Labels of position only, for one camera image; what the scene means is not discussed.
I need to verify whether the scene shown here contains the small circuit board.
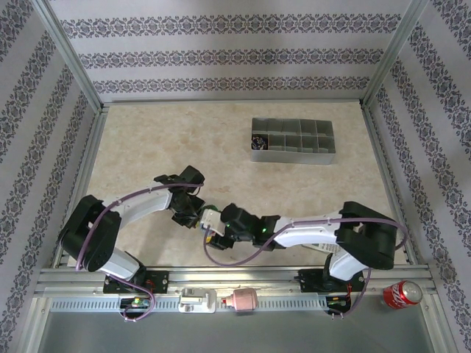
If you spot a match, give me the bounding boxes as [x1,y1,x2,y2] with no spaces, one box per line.
[119,296,152,310]
[325,295,353,313]

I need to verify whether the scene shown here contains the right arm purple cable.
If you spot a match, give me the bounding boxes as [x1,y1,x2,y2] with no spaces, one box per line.
[203,215,408,321]

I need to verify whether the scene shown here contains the grey divided organizer box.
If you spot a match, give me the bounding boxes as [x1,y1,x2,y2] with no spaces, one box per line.
[249,117,338,166]

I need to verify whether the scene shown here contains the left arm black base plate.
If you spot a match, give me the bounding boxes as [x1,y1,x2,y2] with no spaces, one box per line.
[102,270,170,295]

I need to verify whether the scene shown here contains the red soda can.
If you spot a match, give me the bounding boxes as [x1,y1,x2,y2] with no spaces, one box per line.
[382,279,424,312]

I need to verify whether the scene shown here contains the white plastic bracket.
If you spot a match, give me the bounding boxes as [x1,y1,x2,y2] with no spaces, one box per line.
[178,288,217,314]

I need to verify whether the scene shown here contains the aluminium mounting rail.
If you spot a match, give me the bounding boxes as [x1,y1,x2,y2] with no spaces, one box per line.
[35,263,437,296]

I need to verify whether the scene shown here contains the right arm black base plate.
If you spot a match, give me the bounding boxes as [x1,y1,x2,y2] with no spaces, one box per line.
[297,268,364,294]

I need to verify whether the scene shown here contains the slotted grey cable duct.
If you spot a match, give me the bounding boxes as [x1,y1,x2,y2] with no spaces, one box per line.
[49,293,328,313]

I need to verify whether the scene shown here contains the aluminium frame post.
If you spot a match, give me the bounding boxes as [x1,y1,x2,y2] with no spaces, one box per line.
[360,0,433,108]
[35,0,104,113]

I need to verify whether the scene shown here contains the pink plastic bottle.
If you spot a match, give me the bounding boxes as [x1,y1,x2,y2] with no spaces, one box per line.
[222,288,258,315]

